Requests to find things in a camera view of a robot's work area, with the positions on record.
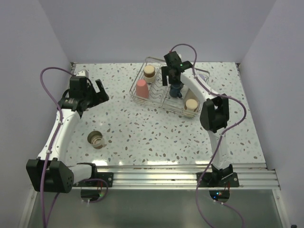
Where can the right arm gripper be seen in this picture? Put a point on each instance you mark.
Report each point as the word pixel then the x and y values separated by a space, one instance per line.
pixel 166 72

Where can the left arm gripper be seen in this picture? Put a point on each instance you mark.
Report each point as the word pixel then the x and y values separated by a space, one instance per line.
pixel 99 97

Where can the white steel cup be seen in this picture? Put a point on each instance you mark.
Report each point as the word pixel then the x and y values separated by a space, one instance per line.
pixel 96 139
pixel 149 73

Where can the black mug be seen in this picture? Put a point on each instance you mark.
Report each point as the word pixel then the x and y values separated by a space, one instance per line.
pixel 175 90

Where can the coral pink cup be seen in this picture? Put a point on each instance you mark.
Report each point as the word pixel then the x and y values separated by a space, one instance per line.
pixel 142 89

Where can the white steel cup cork base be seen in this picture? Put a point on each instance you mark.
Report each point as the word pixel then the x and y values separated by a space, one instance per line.
pixel 191 105

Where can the tall beige cup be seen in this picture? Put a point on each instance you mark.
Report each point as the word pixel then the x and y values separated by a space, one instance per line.
pixel 190 95

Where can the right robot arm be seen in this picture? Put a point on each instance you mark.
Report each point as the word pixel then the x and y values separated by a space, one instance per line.
pixel 214 115

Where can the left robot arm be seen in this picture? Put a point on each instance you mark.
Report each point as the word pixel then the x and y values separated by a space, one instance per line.
pixel 49 172

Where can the wire dish rack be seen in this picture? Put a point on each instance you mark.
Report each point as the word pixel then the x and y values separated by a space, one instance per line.
pixel 159 96

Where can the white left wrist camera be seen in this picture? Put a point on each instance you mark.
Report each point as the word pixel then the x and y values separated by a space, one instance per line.
pixel 82 73

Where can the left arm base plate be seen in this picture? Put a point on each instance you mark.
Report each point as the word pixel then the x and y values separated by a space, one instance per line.
pixel 95 181

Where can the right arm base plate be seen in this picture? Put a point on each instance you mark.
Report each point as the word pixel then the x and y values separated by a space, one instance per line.
pixel 210 181

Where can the aluminium rail frame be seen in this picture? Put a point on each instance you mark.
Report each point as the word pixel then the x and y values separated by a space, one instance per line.
pixel 186 177

